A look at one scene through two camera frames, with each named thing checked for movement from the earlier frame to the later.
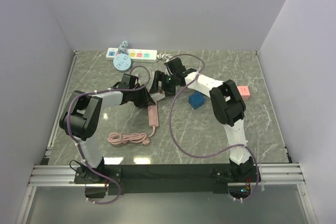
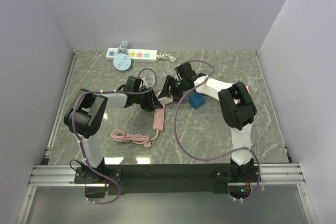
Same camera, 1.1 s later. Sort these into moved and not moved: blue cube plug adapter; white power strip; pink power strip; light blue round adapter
Moved: pink power strip
Not moved: light blue round adapter; white power strip; blue cube plug adapter
